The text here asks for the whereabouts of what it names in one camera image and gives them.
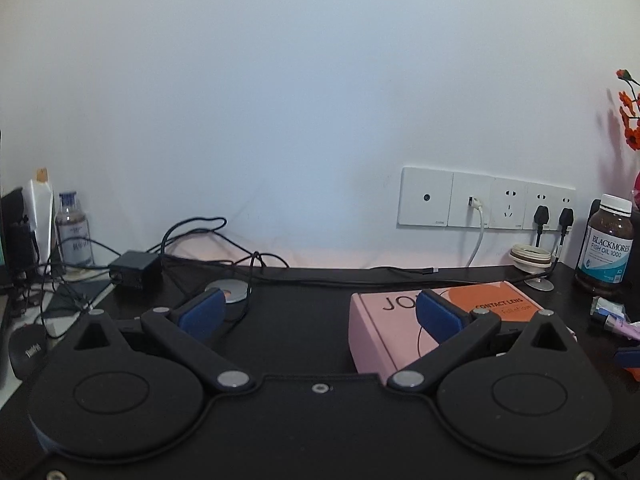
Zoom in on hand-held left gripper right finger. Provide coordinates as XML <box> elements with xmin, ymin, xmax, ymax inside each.
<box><xmin>387</xmin><ymin>289</ymin><xmax>571</xmax><ymax>392</ymax></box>

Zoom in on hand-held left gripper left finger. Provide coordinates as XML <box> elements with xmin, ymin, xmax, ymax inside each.
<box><xmin>74</xmin><ymin>287</ymin><xmax>253</xmax><ymax>393</ymax></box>

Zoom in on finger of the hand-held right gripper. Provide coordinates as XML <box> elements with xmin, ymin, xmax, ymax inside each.
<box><xmin>614</xmin><ymin>346</ymin><xmax>640</xmax><ymax>370</ymax></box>

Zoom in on clear packet with blue strip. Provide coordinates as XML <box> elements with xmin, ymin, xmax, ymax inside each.
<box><xmin>591</xmin><ymin>296</ymin><xmax>628</xmax><ymax>318</ymax></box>

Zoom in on pink cardboard box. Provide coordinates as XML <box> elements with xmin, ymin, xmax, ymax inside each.
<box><xmin>348</xmin><ymin>280</ymin><xmax>576</xmax><ymax>376</ymax></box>

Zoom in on silver round disc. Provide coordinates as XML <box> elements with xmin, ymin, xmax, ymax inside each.
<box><xmin>205</xmin><ymin>279</ymin><xmax>251</xmax><ymax>305</ymax></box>

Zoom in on black power adapter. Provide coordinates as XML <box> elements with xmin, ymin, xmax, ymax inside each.
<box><xmin>107</xmin><ymin>250</ymin><xmax>162</xmax><ymax>293</ymax></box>

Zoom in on beige round suction holder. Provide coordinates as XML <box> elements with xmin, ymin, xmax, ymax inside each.
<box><xmin>509</xmin><ymin>244</ymin><xmax>556</xmax><ymax>292</ymax></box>

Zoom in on brown supplement bottle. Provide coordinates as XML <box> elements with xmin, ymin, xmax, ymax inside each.
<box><xmin>574</xmin><ymin>194</ymin><xmax>635</xmax><ymax>296</ymax></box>

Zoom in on black power plug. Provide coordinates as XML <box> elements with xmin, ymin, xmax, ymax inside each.
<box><xmin>534</xmin><ymin>205</ymin><xmax>552</xmax><ymax>248</ymax></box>

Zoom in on clear plastic bottle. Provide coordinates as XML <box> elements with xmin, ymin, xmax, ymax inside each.
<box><xmin>55</xmin><ymin>191</ymin><xmax>96</xmax><ymax>268</ymax></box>

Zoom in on black computer mouse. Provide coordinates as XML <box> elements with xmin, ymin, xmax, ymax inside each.
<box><xmin>9</xmin><ymin>324</ymin><xmax>51</xmax><ymax>381</ymax></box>

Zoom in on white squeeze tube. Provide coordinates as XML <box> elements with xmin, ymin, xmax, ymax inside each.
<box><xmin>24</xmin><ymin>167</ymin><xmax>55</xmax><ymax>266</ymax></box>

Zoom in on orange artificial flowers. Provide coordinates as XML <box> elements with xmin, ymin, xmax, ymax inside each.
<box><xmin>616</xmin><ymin>69</ymin><xmax>640</xmax><ymax>152</ymax></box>

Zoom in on white charging cable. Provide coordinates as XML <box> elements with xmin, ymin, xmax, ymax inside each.
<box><xmin>467</xmin><ymin>197</ymin><xmax>486</xmax><ymax>268</ymax></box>

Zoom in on tangled black cables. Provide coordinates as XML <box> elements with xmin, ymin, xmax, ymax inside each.
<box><xmin>10</xmin><ymin>216</ymin><xmax>291</xmax><ymax>341</ymax></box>

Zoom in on white wall socket row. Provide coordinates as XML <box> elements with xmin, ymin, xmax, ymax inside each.
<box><xmin>397</xmin><ymin>166</ymin><xmax>577</xmax><ymax>232</ymax></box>

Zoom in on black plug with long cable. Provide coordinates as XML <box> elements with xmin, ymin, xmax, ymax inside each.
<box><xmin>370</xmin><ymin>207</ymin><xmax>575</xmax><ymax>283</ymax></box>

